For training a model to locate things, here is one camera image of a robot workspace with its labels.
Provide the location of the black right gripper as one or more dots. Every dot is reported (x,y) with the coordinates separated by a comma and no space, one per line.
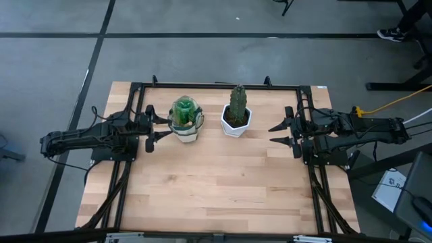
(297,128)

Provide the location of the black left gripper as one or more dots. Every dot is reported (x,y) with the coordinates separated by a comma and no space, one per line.
(150,128)

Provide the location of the beige green-trimmed gardening bag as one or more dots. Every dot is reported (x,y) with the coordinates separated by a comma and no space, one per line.
(185,135)

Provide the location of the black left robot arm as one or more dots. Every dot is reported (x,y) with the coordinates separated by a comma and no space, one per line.
(77,138)

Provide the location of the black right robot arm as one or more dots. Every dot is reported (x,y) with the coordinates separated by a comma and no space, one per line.
(371,126)

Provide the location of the white hexagonal plant pot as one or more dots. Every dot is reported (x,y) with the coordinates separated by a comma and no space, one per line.
(236,132)

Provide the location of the tall green cactus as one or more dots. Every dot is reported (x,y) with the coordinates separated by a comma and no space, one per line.
(238,101)

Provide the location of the black diagonal stand bar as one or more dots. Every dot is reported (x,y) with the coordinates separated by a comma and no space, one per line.
(388,163)

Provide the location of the white printed booklet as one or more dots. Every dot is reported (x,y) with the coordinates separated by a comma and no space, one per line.
(388,192)

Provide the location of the black chair leg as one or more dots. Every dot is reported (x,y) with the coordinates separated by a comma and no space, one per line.
(287,8)

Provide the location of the person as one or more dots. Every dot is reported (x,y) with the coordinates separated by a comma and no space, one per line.
(391,34)

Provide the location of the blue grey chair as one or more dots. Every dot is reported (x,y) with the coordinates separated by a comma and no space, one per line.
(10,153)

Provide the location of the black computer mouse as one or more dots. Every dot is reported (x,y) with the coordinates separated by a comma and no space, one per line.
(423,207)

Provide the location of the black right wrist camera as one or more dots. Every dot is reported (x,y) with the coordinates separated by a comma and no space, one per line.
(322,118)

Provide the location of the black aluminium table frame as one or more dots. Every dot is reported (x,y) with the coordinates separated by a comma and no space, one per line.
(219,85)

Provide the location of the silver rail bracket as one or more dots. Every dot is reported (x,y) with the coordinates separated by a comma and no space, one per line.
(312,239)
(123,238)

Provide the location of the black desk leg frame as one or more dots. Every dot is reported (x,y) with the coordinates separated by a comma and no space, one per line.
(388,86)

